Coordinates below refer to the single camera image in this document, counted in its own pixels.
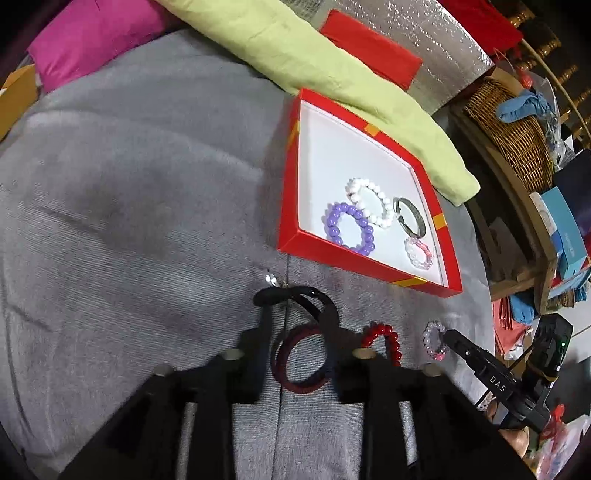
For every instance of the blue cardboard box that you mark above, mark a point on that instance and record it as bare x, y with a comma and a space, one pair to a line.
568, 230

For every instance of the red jewelry box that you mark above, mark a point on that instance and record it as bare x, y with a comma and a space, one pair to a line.
323, 138

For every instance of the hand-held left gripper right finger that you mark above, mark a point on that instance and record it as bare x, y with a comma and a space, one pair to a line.
330, 353

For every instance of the light green pillow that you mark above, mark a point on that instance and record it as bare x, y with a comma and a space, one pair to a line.
277, 46

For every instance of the wooden chair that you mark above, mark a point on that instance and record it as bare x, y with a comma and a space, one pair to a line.
550, 46

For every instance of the person's right hand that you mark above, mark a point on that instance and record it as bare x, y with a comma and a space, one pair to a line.
515, 441

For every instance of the plastic bag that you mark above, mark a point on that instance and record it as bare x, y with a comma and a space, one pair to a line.
565, 438

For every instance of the wooden shelf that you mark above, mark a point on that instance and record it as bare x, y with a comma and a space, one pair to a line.
521, 194

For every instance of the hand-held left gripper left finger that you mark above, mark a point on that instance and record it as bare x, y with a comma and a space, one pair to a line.
267, 344

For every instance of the red cloth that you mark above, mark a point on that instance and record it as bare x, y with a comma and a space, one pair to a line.
485, 18

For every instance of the silver foil mat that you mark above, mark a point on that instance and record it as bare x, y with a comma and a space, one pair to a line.
438, 46

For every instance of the silver bangle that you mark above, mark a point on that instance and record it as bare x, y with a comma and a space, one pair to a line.
400, 217

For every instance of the blue cloth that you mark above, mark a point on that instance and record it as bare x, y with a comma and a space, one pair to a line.
521, 106

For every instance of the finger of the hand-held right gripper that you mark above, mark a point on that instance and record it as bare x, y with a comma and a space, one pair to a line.
480, 364

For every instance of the red cushion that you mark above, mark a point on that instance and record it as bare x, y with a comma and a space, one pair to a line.
369, 41

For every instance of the orange box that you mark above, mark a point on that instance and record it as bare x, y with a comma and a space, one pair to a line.
18, 92

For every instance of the wicker basket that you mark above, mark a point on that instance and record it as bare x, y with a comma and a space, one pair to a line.
508, 129

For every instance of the magenta pillow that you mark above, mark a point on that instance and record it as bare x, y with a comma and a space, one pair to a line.
92, 37

